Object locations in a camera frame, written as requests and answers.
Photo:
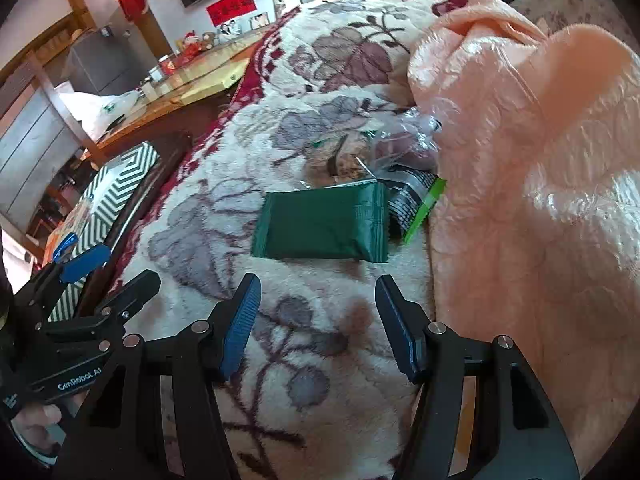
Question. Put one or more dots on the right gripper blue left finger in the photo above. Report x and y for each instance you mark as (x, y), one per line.
(232, 322)

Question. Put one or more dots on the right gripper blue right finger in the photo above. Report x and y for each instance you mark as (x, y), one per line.
(404, 323)

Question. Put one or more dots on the dark green snack pack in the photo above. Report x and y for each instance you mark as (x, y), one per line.
(345, 222)

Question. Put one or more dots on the black green snack packet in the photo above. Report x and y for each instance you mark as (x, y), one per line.
(412, 194)

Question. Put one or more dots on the green striped white box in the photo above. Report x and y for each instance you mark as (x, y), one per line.
(100, 204)

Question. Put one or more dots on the clear plastic bag dark snacks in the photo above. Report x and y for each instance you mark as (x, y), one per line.
(404, 137)

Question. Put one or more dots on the green edged clear biscuit pack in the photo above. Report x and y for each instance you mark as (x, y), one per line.
(341, 158)

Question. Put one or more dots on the person's left hand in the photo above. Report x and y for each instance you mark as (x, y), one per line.
(32, 425)

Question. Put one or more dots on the floral fleece blanket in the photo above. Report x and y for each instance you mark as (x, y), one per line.
(281, 187)

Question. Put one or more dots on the peach quilted blanket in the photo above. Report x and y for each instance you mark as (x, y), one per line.
(537, 233)

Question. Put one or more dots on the wooden glass-top cabinet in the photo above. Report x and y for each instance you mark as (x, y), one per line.
(190, 99)

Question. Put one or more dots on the white plastic bag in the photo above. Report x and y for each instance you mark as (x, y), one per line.
(96, 113)

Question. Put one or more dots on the red santa figurine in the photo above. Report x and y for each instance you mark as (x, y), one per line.
(191, 46)

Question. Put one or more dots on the grey refrigerator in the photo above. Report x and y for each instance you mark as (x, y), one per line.
(107, 64)

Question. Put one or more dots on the framed photo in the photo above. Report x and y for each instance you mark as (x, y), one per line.
(286, 0)

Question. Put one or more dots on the red banner on wall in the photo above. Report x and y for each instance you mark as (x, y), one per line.
(226, 10)

